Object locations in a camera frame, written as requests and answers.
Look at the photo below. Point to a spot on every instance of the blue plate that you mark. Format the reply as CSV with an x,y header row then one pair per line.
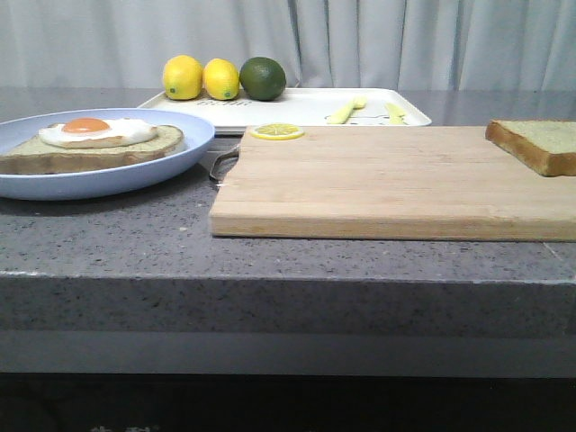
x,y
198,134

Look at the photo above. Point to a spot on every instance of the fried egg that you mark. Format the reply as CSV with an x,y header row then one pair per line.
x,y
94,133

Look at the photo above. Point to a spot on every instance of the bread slice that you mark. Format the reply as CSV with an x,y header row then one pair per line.
x,y
545,146
35,157

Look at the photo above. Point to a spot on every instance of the white bear tray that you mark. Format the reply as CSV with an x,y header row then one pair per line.
x,y
300,106

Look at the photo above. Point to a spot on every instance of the lemon slice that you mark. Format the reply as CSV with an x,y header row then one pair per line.
x,y
277,131

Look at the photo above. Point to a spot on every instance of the yellow plastic fork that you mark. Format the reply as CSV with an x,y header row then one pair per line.
x,y
341,115

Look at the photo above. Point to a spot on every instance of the green lime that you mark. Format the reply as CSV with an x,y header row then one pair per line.
x,y
262,78

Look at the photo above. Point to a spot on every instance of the yellow plastic knife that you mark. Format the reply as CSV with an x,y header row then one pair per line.
x,y
396,114

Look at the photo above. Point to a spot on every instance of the yellow lemon right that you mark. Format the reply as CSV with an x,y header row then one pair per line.
x,y
221,79

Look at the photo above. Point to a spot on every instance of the yellow lemon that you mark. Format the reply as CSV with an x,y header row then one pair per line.
x,y
221,79
182,78

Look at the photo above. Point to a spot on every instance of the wooden cutting board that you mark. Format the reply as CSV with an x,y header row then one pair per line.
x,y
390,183

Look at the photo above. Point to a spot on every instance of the yellow lemon left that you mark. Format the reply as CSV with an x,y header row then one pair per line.
x,y
182,78

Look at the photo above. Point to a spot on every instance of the grey curtain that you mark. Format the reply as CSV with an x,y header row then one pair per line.
x,y
407,45

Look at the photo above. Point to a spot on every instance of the metal board handle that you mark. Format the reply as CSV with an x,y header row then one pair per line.
x,y
222,164

